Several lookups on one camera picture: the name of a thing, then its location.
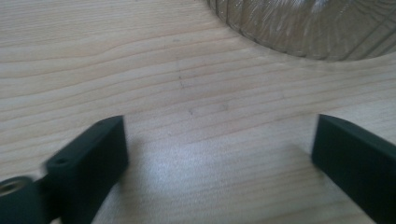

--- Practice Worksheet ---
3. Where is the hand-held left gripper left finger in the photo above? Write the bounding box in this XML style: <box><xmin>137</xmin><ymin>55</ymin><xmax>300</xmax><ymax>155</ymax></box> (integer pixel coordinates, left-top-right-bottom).
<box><xmin>43</xmin><ymin>115</ymin><xmax>130</xmax><ymax>224</ymax></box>

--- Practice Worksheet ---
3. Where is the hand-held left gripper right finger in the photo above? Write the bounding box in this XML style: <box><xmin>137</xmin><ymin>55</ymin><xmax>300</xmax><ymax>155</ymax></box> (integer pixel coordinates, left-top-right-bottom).
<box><xmin>311</xmin><ymin>113</ymin><xmax>396</xmax><ymax>224</ymax></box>

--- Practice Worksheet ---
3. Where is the brown cardboard container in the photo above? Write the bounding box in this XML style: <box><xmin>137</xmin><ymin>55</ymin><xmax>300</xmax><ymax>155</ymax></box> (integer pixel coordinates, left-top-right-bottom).
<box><xmin>205</xmin><ymin>0</ymin><xmax>396</xmax><ymax>62</ymax></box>

